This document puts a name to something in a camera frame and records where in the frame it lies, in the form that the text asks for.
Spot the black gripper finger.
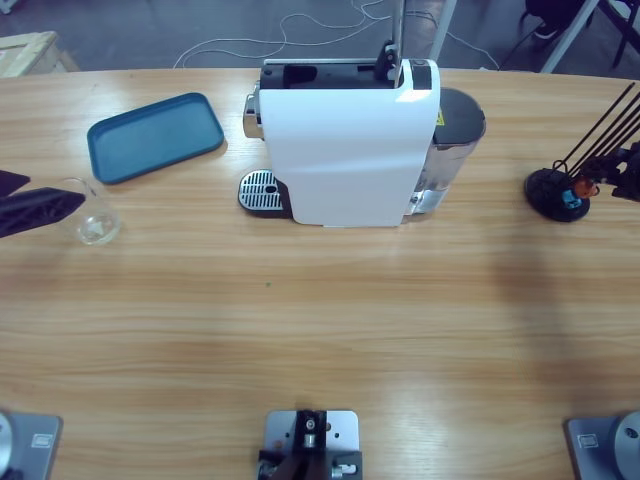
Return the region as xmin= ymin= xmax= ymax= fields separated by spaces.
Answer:
xmin=610 ymin=172 xmax=640 ymax=204
xmin=0 ymin=187 xmax=86 ymax=239
xmin=0 ymin=169 xmax=31 ymax=199
xmin=582 ymin=144 xmax=640 ymax=176

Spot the clear glass cup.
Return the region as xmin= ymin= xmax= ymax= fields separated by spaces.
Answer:
xmin=58 ymin=177 xmax=124 ymax=246

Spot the silver coffee machine lever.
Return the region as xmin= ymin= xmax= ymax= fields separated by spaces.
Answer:
xmin=373 ymin=0 xmax=406 ymax=89

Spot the orange coffee capsule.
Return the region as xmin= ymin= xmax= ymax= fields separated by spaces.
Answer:
xmin=573 ymin=177 xmax=601 ymax=199

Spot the dark coffee machine water tank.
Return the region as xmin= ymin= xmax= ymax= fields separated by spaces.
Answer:
xmin=409 ymin=87 xmax=487 ymax=216

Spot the white capsule coffee machine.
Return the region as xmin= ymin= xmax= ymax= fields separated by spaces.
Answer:
xmin=237 ymin=58 xmax=442 ymax=230

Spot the black capsule holder with rods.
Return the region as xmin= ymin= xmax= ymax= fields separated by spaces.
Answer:
xmin=523 ymin=82 xmax=640 ymax=224

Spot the black chair leg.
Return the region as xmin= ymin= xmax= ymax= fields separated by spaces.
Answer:
xmin=612 ymin=0 xmax=640 ymax=69

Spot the light wooden crate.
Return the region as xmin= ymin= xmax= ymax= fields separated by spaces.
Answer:
xmin=0 ymin=30 xmax=81 ymax=79

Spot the teal rectangular tray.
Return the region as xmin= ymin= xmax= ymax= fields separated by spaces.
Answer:
xmin=86 ymin=92 xmax=225 ymax=186

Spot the black sneaker white sole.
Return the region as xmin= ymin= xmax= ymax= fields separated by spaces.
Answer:
xmin=524 ymin=0 xmax=564 ymax=40

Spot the white slanted frame leg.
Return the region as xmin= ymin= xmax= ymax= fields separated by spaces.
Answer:
xmin=540 ymin=0 xmax=601 ymax=75

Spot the white upright post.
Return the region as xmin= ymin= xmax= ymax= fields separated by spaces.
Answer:
xmin=428 ymin=0 xmax=459 ymax=64

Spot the arm grey base plate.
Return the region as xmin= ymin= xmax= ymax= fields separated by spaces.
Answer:
xmin=564 ymin=409 xmax=640 ymax=480
xmin=0 ymin=410 xmax=65 ymax=480

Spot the white floor cable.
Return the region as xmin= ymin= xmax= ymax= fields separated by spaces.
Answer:
xmin=172 ymin=0 xmax=501 ymax=71

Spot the grey mount plate dark post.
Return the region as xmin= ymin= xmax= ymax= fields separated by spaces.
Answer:
xmin=257 ymin=409 xmax=364 ymax=480

